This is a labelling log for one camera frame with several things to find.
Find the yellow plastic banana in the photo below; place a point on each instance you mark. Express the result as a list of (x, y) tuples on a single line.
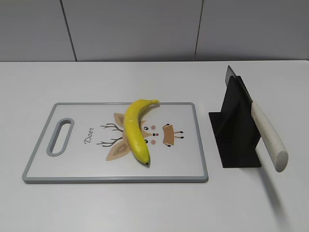
[(132, 130)]

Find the white-handled kitchen knife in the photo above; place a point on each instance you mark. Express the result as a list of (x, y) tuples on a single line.
[(271, 139)]

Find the black knife stand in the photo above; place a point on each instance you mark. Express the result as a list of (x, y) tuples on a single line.
[(234, 129)]

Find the grey-rimmed deer cutting board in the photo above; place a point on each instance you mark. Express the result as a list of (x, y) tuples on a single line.
[(84, 142)]

